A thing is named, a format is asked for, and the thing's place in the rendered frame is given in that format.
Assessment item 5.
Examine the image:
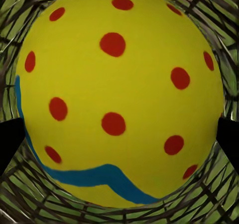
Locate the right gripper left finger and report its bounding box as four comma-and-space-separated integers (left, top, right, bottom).
0, 117, 26, 177

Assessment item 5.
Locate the easter egg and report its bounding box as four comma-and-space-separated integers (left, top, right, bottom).
14, 0, 224, 209

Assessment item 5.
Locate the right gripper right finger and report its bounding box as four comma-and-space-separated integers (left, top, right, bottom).
215, 117, 239, 175

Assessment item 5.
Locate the wicker basket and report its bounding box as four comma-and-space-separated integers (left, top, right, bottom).
0, 0, 239, 224

